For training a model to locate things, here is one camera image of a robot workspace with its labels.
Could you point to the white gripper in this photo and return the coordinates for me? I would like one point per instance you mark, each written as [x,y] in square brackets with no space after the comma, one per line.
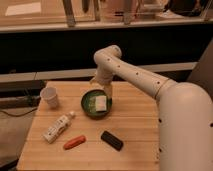
[104,77]

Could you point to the white sponge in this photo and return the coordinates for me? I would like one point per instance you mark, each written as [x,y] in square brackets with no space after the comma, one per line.
[101,103]

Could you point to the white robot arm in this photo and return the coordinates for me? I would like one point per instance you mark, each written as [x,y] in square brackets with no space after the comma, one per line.
[185,112]

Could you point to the green ceramic bowl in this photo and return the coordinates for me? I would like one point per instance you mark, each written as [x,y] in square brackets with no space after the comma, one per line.
[88,104]

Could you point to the white paper cup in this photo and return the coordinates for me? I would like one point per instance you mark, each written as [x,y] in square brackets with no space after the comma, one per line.
[49,95]

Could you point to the black rectangular block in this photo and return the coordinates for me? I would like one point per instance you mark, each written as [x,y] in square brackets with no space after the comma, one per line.
[112,140]

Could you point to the orange carrot toy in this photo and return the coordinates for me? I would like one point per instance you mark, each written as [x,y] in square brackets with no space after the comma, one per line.
[74,142]

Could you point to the white plastic bottle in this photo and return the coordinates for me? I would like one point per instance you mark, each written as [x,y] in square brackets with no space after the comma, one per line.
[60,125]

